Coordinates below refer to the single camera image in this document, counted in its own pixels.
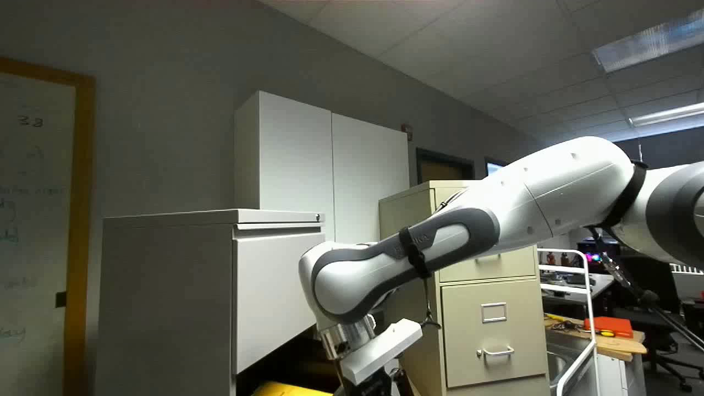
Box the silver wrist camera bar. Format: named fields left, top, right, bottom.
left=342, top=318, right=426, bottom=385

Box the white metal tube frame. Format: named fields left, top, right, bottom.
left=538, top=246, right=601, bottom=396

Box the large ceiling light panel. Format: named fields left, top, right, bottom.
left=590, top=6, right=704, bottom=74

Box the whiteboard with wooden frame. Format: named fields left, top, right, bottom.
left=0, top=55, right=100, bottom=396

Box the narrow ceiling light strip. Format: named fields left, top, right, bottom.
left=628, top=99, right=704, bottom=127

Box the gray file cabinet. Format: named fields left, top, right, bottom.
left=93, top=206, right=329, bottom=396

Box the dark door frame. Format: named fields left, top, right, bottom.
left=415, top=147, right=477, bottom=184

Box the silver drawer handle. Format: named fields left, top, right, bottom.
left=475, top=343, right=517, bottom=366

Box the beige file cabinet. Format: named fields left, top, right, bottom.
left=377, top=177, right=554, bottom=396

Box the gray cabinet drawer front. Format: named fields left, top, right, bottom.
left=233, top=226, right=327, bottom=375

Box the yellow object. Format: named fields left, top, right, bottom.
left=252, top=378, right=337, bottom=396

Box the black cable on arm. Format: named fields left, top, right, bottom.
left=397, top=224, right=442, bottom=329

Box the tall white cabinet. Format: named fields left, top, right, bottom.
left=233, top=88, right=411, bottom=246

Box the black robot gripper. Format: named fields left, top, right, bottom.
left=359, top=351, right=408, bottom=396

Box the wooden work table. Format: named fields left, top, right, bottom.
left=544, top=309, right=650, bottom=363

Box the orange box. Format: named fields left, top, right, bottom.
left=581, top=314, right=635, bottom=339

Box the black office chair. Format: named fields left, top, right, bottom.
left=618, top=251, right=704, bottom=393

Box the beige cabinet drawer with label holder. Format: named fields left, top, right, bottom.
left=438, top=277, right=551, bottom=391

